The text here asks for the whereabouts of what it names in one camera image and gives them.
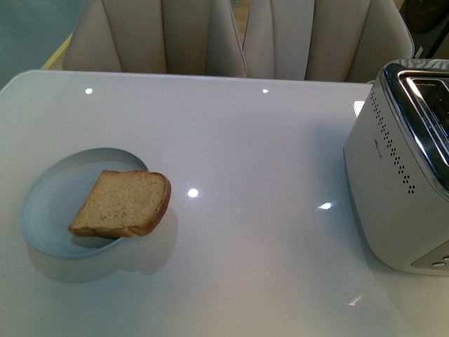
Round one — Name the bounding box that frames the beige chair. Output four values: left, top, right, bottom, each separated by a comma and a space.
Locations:
243, 0, 414, 83
62, 1, 247, 77

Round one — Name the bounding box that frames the silver two-slot toaster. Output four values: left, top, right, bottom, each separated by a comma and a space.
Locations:
343, 59, 448, 276

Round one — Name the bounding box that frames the beige chair on right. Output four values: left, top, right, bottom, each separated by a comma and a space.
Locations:
243, 0, 414, 83

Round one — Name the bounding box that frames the beige chair on left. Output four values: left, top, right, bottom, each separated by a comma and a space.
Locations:
62, 1, 247, 77

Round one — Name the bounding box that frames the light blue round plate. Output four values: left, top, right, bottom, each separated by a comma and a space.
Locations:
20, 147, 146, 258

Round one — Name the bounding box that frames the toasted bread slice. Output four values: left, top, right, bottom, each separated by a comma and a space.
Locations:
68, 170, 171, 238

